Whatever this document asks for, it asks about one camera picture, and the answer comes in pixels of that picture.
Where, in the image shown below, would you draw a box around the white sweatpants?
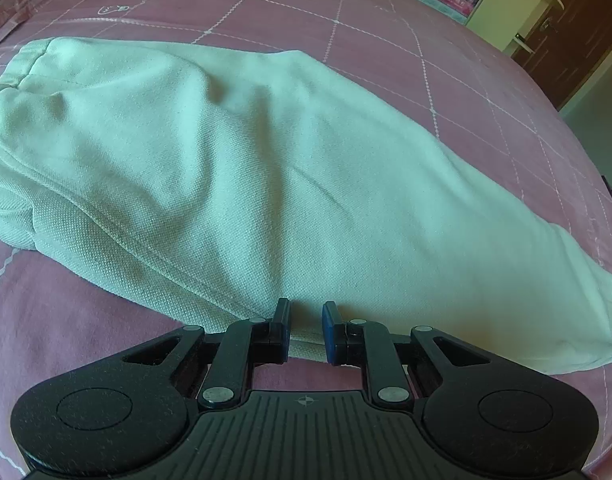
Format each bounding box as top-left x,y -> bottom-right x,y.
0,37 -> 612,375

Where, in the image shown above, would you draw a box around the pink checked bed sheet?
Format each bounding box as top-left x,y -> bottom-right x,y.
0,0 -> 612,479

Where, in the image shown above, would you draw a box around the brown wooden door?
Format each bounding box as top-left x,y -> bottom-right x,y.
512,0 -> 612,110

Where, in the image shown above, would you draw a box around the cream corner shelf unit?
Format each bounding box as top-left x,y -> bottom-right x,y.
504,0 -> 563,56

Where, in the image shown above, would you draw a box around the metal door handle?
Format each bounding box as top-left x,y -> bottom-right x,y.
537,15 -> 558,34

